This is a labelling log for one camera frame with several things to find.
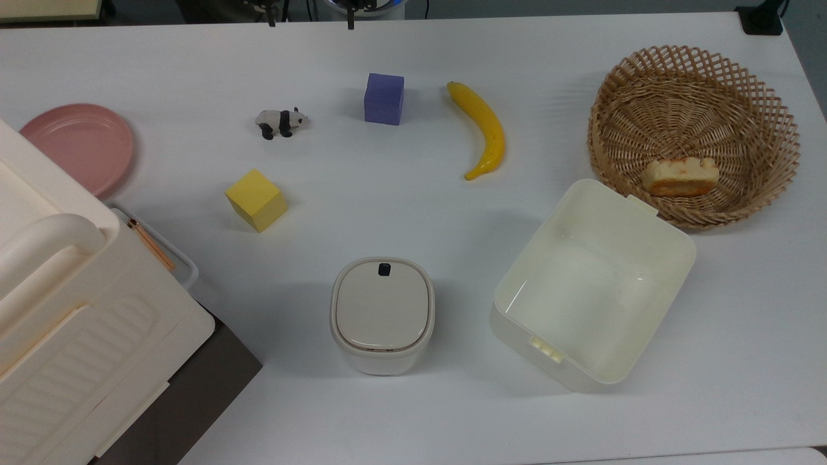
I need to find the small panda toy figure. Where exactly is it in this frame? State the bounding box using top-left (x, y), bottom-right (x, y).
top-left (255, 107), bottom-right (309, 140)

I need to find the beige board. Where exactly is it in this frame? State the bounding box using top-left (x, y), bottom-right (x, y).
top-left (0, 0), bottom-right (104, 23)

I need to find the piece of toy bread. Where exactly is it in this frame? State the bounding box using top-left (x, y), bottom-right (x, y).
top-left (643, 157), bottom-right (720, 198)

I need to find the yellow foam cube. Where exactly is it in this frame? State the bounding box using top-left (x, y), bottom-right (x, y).
top-left (225, 169), bottom-right (288, 233)

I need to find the white loop drawer handle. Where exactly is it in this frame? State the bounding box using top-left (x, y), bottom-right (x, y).
top-left (107, 205), bottom-right (199, 289)

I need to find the yellow banana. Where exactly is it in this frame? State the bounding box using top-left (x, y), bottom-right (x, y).
top-left (447, 81), bottom-right (506, 181)

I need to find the small cream lidded trash can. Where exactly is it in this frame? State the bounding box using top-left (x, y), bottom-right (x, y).
top-left (330, 256), bottom-right (436, 377)

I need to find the cream open plastic bin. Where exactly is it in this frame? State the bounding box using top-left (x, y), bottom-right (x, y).
top-left (489, 179), bottom-right (697, 393)

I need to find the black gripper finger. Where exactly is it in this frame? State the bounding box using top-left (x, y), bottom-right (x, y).
top-left (244, 0), bottom-right (286, 28)
top-left (337, 0), bottom-right (375, 30)

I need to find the woven wicker basket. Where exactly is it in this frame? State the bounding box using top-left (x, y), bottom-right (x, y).
top-left (587, 45), bottom-right (802, 230)

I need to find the pink round plate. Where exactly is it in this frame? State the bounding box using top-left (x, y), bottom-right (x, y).
top-left (19, 103), bottom-right (135, 198)

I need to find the cream storage box with handles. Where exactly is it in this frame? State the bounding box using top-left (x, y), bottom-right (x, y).
top-left (0, 116), bottom-right (216, 465)

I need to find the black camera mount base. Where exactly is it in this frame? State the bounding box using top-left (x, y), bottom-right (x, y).
top-left (735, 0), bottom-right (786, 36)

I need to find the purple foam cube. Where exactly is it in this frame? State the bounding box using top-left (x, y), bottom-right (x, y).
top-left (364, 72), bottom-right (406, 126)

